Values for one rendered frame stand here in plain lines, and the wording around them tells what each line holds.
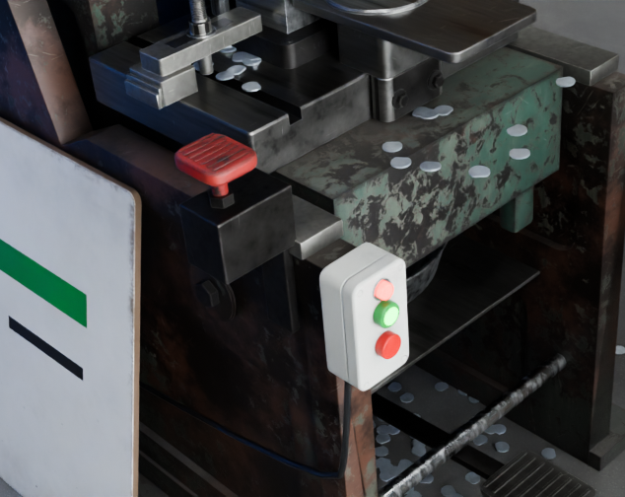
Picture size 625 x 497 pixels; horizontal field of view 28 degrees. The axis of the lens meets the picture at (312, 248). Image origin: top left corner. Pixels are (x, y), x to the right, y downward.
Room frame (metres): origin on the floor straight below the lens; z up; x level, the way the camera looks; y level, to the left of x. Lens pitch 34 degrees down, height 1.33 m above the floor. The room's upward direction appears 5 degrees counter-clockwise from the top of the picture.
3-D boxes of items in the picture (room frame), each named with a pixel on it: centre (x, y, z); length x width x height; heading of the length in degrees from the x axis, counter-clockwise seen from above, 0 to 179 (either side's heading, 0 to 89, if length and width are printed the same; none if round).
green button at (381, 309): (0.98, -0.07, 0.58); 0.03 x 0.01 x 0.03; 130
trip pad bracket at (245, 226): (1.03, 0.07, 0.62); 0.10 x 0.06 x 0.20; 130
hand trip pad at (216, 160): (1.01, 0.08, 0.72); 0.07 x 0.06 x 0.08; 40
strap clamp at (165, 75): (1.29, 0.11, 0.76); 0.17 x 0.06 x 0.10; 130
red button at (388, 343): (0.98, -0.07, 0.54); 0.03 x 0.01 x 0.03; 130
